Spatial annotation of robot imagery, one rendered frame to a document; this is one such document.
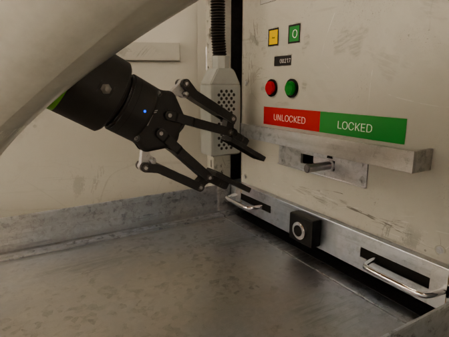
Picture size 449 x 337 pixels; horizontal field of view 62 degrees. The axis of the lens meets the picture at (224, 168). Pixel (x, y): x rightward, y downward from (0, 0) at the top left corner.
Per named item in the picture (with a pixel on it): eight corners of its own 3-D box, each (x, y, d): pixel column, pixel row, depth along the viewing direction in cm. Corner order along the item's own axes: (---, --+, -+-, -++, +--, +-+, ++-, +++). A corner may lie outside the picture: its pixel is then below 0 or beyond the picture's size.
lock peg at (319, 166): (310, 176, 59) (311, 152, 58) (301, 174, 61) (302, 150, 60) (338, 172, 62) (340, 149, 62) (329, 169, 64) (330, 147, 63)
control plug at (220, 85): (210, 157, 76) (210, 67, 72) (200, 153, 80) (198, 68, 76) (243, 154, 79) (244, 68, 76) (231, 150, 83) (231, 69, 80)
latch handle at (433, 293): (428, 303, 45) (429, 297, 45) (355, 266, 54) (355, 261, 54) (452, 291, 47) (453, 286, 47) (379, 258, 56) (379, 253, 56)
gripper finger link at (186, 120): (153, 118, 50) (155, 107, 50) (222, 134, 56) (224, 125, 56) (164, 120, 47) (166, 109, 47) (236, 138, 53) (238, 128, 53)
